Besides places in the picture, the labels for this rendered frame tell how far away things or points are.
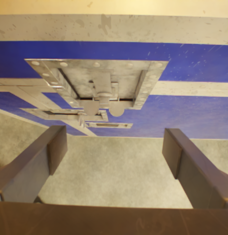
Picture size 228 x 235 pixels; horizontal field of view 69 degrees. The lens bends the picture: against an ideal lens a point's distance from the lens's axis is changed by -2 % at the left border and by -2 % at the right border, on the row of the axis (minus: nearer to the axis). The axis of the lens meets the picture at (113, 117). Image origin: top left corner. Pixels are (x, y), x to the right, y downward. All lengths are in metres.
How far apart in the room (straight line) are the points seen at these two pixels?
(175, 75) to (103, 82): 0.09
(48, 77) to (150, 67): 0.11
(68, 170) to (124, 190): 0.39
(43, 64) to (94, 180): 1.05
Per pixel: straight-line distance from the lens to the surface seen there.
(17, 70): 0.20
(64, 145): 0.16
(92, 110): 0.26
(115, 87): 0.25
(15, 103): 0.35
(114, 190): 1.18
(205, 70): 0.19
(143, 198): 1.21
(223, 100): 0.30
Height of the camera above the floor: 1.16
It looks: 79 degrees down
